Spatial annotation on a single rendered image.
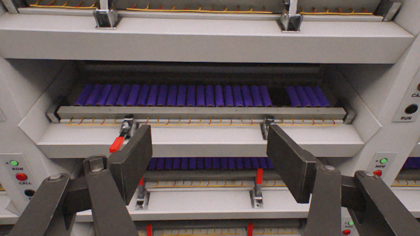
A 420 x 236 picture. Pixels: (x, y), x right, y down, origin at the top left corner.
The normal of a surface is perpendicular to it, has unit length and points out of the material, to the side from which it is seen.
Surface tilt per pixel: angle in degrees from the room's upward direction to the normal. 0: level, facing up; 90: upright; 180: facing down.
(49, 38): 108
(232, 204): 18
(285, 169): 90
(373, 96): 90
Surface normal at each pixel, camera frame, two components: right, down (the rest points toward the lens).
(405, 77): 0.04, 0.49
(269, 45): 0.03, 0.73
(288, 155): -1.00, 0.00
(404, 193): 0.03, -0.68
